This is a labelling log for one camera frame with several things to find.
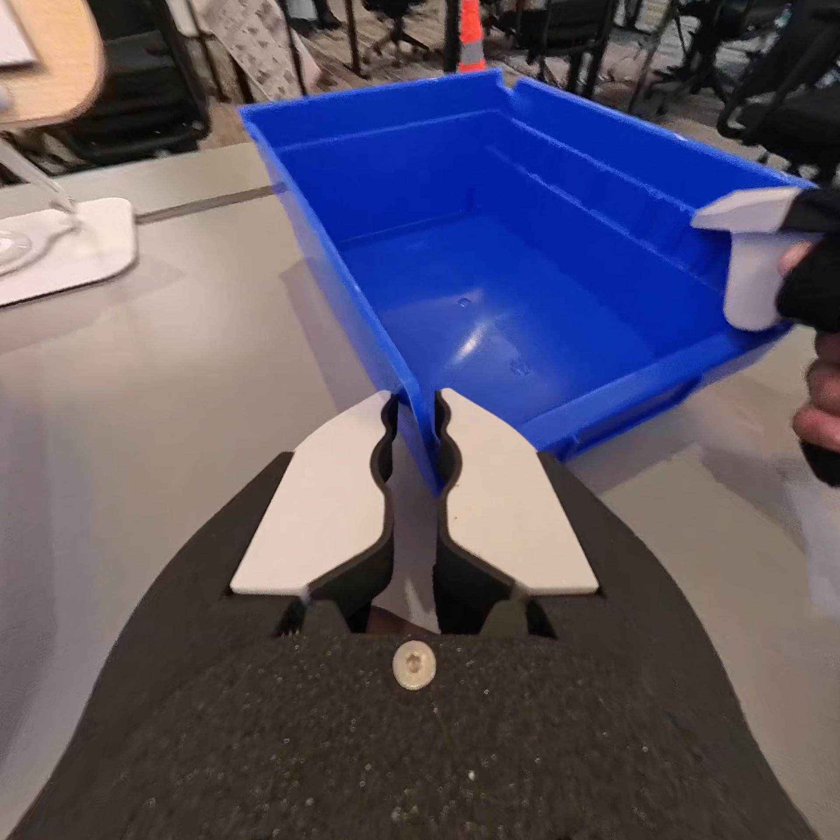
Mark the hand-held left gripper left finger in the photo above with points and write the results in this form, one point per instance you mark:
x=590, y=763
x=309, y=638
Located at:
x=315, y=518

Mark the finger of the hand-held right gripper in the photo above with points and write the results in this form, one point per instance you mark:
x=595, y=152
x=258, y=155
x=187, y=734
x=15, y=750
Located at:
x=754, y=282
x=748, y=211

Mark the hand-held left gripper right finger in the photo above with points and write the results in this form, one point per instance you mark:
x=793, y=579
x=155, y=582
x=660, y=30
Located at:
x=518, y=518

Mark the blue plastic bin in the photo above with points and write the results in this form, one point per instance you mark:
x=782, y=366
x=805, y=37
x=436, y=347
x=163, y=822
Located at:
x=492, y=295

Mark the person's right hand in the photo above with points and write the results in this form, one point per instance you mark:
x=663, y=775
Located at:
x=827, y=394

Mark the black office chair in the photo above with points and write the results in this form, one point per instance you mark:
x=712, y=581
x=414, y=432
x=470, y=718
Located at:
x=787, y=111

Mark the orange traffic cone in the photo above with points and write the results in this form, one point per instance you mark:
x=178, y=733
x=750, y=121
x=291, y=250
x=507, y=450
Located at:
x=471, y=39

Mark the printed paper sheet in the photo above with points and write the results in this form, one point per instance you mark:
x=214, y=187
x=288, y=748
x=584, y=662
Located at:
x=269, y=46

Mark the printed instruction sheet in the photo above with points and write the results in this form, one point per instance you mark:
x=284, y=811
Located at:
x=13, y=33

